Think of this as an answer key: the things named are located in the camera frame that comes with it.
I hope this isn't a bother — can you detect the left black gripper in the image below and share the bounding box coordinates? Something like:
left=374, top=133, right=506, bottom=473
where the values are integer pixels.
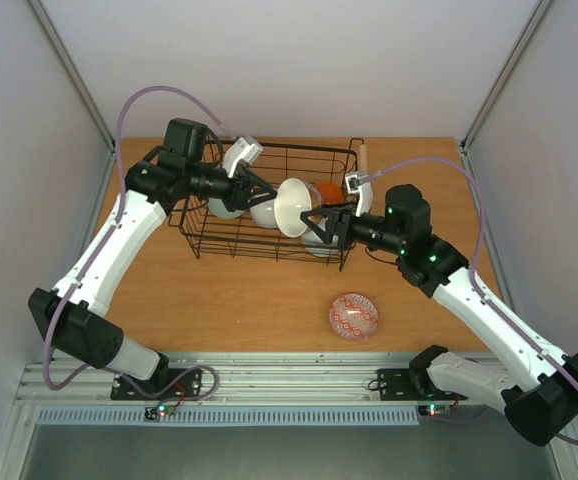
left=188, top=163, right=279, bottom=213

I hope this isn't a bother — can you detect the white bowl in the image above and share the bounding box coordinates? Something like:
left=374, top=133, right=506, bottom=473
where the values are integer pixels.
left=273, top=178, right=322, bottom=238
left=250, top=201, right=277, bottom=229

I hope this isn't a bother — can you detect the orange bowl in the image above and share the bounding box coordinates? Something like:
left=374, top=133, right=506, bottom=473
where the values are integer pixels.
left=314, top=182, right=345, bottom=205

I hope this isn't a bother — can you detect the black wire dish rack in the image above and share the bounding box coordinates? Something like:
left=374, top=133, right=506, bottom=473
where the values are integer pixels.
left=167, top=138, right=367, bottom=268

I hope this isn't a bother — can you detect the pale green bowl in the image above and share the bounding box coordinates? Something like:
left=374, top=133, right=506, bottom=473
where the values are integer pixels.
left=207, top=199, right=245, bottom=220
left=300, top=230, right=339, bottom=258

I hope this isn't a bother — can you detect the red bottom bowl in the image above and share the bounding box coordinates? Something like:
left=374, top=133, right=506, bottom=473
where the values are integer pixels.
left=328, top=293, right=379, bottom=341

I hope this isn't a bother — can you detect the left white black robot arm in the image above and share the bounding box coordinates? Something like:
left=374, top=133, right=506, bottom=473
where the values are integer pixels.
left=28, top=119, right=276, bottom=398

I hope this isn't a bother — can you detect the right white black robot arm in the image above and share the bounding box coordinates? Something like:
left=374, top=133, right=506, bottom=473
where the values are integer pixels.
left=300, top=184, right=578, bottom=446

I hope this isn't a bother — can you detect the right circuit board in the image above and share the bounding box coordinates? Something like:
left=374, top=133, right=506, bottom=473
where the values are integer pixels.
left=418, top=403, right=454, bottom=417

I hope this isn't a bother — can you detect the circuit board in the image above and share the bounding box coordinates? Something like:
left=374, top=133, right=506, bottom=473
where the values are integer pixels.
left=418, top=403, right=454, bottom=417
left=143, top=405, right=177, bottom=422

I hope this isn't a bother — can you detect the left circuit board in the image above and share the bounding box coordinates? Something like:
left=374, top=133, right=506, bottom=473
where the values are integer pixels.
left=143, top=405, right=177, bottom=422

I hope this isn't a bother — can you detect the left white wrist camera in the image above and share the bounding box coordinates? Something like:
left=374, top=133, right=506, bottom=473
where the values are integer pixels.
left=222, top=135, right=263, bottom=178

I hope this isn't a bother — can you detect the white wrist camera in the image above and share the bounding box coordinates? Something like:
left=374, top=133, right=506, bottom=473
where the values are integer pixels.
left=222, top=135, right=263, bottom=178
left=345, top=171, right=373, bottom=217

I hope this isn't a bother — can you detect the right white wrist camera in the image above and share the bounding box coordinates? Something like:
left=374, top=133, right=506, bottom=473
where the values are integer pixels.
left=345, top=171, right=373, bottom=217

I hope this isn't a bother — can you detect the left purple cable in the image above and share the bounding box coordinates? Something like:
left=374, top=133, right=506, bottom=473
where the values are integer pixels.
left=42, top=86, right=240, bottom=401

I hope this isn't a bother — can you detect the purple cable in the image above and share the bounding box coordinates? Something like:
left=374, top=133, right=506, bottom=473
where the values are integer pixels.
left=42, top=86, right=240, bottom=401
left=363, top=156, right=578, bottom=446

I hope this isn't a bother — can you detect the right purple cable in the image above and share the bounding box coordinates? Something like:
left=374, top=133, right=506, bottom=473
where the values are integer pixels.
left=363, top=156, right=578, bottom=446

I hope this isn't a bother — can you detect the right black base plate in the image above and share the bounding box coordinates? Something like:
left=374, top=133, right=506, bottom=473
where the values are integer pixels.
left=376, top=368, right=465, bottom=403

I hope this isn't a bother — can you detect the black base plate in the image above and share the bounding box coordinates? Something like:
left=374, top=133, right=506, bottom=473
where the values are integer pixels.
left=376, top=368, right=465, bottom=403
left=110, top=368, right=204, bottom=401

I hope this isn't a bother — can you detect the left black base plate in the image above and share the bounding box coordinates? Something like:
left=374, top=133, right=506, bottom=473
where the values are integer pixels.
left=110, top=368, right=204, bottom=401

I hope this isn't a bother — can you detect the grey slotted cable duct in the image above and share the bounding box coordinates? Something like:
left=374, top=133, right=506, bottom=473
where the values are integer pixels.
left=36, top=405, right=419, bottom=428

